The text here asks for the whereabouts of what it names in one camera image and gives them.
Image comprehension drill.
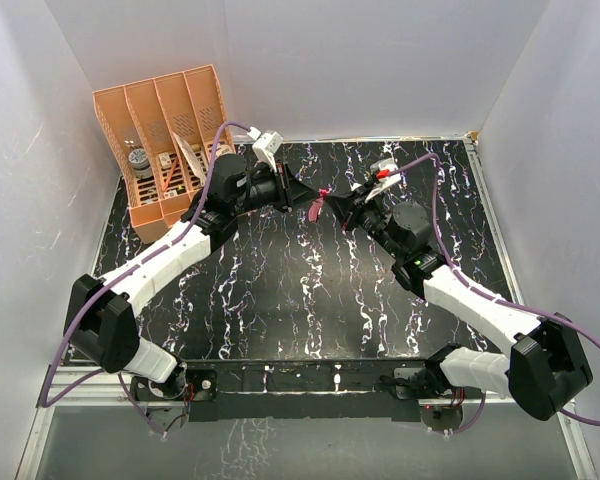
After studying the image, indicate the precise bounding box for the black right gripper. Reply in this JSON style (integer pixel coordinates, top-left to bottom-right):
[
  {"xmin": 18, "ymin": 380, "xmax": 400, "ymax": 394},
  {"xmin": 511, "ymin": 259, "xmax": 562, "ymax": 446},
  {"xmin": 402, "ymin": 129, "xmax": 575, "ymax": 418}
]
[{"xmin": 324, "ymin": 181, "xmax": 404, "ymax": 260}]

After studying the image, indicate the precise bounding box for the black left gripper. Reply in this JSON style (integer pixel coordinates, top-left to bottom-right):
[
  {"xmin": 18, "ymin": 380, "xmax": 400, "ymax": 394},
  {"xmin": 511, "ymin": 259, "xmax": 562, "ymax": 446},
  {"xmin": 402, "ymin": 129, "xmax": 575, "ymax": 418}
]
[{"xmin": 231, "ymin": 160, "xmax": 320, "ymax": 217}]

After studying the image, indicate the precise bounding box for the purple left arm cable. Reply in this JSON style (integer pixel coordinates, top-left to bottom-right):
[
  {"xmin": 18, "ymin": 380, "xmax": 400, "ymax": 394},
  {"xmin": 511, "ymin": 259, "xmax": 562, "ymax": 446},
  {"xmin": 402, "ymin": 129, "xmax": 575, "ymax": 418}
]
[{"xmin": 42, "ymin": 120, "xmax": 261, "ymax": 434}]

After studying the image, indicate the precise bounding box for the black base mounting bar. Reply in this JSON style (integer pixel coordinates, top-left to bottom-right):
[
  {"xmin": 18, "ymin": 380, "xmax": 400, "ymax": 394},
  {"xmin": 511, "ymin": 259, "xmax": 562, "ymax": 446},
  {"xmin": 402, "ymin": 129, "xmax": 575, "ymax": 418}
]
[{"xmin": 129, "ymin": 357, "xmax": 486, "ymax": 424}]

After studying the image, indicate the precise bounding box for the round grey tin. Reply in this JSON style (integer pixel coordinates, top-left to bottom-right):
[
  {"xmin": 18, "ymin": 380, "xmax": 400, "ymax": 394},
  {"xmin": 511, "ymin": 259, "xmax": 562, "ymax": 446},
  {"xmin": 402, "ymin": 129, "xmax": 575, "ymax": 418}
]
[{"xmin": 128, "ymin": 148, "xmax": 153, "ymax": 179}]

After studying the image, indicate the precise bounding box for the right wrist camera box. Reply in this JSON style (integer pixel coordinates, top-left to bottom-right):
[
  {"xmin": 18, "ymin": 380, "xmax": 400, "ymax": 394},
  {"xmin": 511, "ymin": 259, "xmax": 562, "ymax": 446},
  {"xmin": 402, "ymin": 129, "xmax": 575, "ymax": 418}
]
[{"xmin": 365, "ymin": 158, "xmax": 401, "ymax": 202}]

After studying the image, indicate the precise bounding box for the pink keyring strap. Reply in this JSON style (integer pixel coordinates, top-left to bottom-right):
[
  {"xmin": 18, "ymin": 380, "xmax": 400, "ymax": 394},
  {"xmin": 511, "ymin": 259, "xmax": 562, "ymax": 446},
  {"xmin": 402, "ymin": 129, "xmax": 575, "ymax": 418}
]
[{"xmin": 307, "ymin": 188, "xmax": 330, "ymax": 222}]

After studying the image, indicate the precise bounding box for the white label packet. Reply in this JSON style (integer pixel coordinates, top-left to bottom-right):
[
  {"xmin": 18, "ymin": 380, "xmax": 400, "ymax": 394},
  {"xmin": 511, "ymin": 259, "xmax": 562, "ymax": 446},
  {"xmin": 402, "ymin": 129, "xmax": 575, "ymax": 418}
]
[{"xmin": 216, "ymin": 144, "xmax": 235, "ymax": 157}]

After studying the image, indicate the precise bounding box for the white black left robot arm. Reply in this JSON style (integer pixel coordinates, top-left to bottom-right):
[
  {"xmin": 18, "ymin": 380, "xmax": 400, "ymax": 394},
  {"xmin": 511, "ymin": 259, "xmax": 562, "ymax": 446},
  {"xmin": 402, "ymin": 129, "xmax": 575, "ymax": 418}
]
[{"xmin": 63, "ymin": 154, "xmax": 320, "ymax": 399}]

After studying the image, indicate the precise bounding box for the white packet in organizer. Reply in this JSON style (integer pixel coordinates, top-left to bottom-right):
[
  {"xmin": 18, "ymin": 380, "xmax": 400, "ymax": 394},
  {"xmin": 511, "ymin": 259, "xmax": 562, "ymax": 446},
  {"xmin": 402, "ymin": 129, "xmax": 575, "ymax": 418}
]
[{"xmin": 172, "ymin": 132, "xmax": 206, "ymax": 186}]

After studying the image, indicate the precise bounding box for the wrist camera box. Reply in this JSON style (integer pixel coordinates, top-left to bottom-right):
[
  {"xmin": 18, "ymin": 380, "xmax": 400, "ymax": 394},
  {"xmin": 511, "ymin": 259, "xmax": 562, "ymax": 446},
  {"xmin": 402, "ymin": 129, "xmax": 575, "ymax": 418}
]
[
  {"xmin": 252, "ymin": 130, "xmax": 283, "ymax": 170},
  {"xmin": 365, "ymin": 158, "xmax": 401, "ymax": 202}
]

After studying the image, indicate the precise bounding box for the orange plastic file organizer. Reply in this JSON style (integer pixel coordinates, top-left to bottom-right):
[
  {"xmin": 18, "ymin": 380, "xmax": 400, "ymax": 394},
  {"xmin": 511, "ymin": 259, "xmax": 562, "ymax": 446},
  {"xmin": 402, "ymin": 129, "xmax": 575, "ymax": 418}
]
[{"xmin": 93, "ymin": 65, "xmax": 227, "ymax": 244}]

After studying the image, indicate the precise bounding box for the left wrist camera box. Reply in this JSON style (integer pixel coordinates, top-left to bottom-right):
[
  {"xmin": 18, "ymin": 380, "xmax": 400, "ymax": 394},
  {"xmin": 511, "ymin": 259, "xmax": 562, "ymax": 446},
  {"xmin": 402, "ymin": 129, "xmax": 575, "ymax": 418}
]
[{"xmin": 252, "ymin": 130, "xmax": 283, "ymax": 170}]

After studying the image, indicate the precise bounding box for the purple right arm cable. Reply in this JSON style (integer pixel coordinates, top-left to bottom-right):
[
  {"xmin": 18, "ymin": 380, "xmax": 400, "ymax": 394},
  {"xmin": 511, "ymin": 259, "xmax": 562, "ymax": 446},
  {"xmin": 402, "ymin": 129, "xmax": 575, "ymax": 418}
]
[{"xmin": 379, "ymin": 152, "xmax": 600, "ymax": 434}]

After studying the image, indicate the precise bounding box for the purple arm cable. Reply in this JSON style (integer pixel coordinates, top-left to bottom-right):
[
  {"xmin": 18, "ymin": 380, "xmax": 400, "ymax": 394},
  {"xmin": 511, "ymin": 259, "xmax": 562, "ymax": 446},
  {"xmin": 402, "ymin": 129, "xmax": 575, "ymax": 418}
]
[
  {"xmin": 42, "ymin": 120, "xmax": 261, "ymax": 434},
  {"xmin": 379, "ymin": 152, "xmax": 600, "ymax": 434}
]

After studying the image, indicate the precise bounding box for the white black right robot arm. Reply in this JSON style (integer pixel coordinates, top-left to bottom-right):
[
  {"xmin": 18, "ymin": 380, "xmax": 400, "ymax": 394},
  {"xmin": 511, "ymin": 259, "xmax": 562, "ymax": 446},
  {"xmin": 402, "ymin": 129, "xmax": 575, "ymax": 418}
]
[{"xmin": 324, "ymin": 186, "xmax": 593, "ymax": 421}]

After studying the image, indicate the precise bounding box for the small white card box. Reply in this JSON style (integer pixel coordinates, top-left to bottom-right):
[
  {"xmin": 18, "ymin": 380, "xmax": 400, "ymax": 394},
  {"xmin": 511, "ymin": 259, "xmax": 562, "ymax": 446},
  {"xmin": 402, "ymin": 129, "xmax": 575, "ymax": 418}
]
[{"xmin": 157, "ymin": 152, "xmax": 173, "ymax": 171}]

